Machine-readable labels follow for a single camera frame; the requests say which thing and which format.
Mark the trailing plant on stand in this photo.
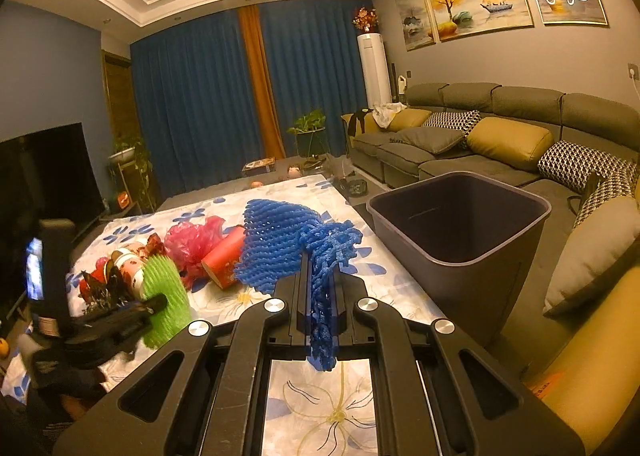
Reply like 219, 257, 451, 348
107, 136, 153, 214

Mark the floral blue white blanket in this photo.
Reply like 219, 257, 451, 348
0, 173, 451, 456

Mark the potted plant on stand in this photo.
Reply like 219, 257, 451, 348
286, 109, 328, 159

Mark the red paper cup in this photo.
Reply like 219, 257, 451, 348
201, 226, 247, 289

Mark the glass coffee table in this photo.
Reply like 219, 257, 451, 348
320, 158, 373, 199

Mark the grey cushion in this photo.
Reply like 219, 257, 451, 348
390, 127, 466, 155

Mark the blue curtain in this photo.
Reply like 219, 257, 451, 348
259, 0, 375, 157
130, 10, 263, 214

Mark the flat printed box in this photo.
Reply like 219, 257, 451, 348
242, 157, 276, 177

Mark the grey trash bin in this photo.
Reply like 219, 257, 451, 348
366, 172, 552, 347

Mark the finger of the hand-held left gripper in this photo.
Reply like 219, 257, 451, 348
116, 295, 169, 333

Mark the blue foam net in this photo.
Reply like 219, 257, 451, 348
234, 198, 363, 371

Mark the red snack bag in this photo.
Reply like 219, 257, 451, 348
79, 270, 132, 319

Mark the artificial flower bouquet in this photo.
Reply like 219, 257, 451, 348
351, 7, 379, 34

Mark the large yellow leather cushion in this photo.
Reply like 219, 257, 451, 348
520, 266, 640, 456

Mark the small landscape painting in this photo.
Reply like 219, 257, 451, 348
395, 0, 437, 51

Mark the green foam net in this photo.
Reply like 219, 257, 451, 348
131, 256, 192, 349

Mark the houndstooth pillow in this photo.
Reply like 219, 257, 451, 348
422, 110, 482, 147
572, 171, 638, 229
537, 140, 638, 197

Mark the orange curtain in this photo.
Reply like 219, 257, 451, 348
237, 4, 287, 159

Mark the dark television stand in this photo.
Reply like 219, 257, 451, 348
70, 201, 146, 241

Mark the white cloth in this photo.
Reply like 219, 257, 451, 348
372, 103, 407, 127

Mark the black television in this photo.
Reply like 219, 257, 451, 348
0, 122, 107, 321

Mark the pink plastic bag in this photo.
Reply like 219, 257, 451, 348
164, 216, 235, 289

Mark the white standing air conditioner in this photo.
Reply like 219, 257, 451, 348
357, 33, 393, 109

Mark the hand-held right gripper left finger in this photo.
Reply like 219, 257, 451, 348
52, 256, 311, 456

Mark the brown snack wrapper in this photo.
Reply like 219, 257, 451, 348
140, 233, 169, 263

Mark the grey sofa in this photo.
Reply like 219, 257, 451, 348
341, 82, 640, 387

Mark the person's left hand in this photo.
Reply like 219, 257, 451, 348
30, 343, 108, 403

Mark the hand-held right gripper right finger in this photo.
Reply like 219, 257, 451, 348
331, 270, 586, 456

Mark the small yellow cushion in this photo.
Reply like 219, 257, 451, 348
387, 109, 432, 133

